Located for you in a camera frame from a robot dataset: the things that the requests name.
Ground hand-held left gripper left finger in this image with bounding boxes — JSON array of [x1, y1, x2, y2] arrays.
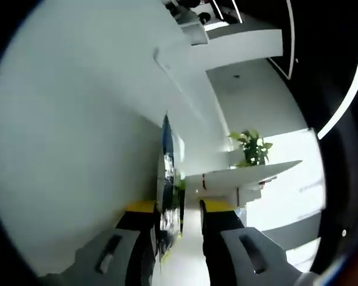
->
[[37, 199, 159, 286]]

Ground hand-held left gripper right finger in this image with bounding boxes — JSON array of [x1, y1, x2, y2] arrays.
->
[[198, 198, 307, 286]]

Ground white skincare bottle red band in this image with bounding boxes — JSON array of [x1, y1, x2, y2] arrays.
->
[[235, 178, 278, 207]]

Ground dark green skincare sachet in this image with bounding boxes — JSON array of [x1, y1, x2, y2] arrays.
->
[[156, 114, 186, 265]]

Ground green potted plant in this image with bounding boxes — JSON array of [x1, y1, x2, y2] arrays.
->
[[228, 128, 274, 168]]

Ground ceiling light strip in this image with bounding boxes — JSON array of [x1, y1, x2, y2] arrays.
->
[[317, 55, 358, 141]]

